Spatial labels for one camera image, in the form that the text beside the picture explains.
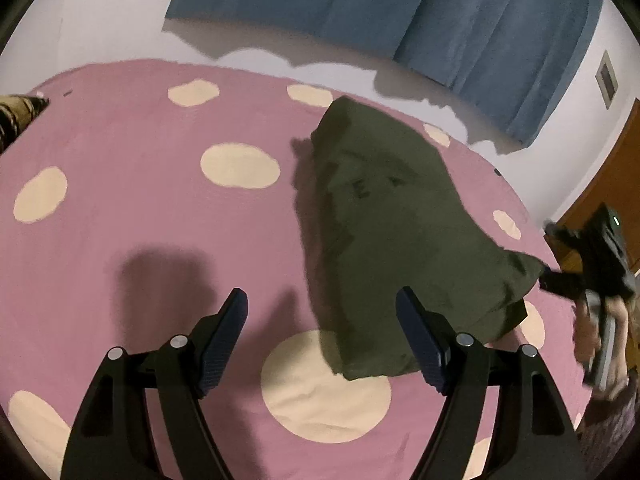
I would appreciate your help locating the brown striped pillow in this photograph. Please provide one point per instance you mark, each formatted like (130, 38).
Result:
(16, 114)

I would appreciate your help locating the pink bedsheet with cream dots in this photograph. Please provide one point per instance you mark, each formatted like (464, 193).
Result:
(164, 313)

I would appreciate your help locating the grey wall switch plate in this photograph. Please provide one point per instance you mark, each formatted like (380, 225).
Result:
(606, 80)

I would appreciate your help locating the blue curtain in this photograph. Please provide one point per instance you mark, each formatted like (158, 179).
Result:
(512, 59)

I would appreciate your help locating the dark olive green jacket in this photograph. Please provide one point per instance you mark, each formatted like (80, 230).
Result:
(391, 217)

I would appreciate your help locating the brown wooden door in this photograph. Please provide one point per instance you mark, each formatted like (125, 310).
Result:
(616, 184)

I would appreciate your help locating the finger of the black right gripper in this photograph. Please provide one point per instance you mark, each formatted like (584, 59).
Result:
(561, 239)
(569, 285)

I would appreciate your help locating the person's right hand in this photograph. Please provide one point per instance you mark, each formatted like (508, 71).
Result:
(625, 353)

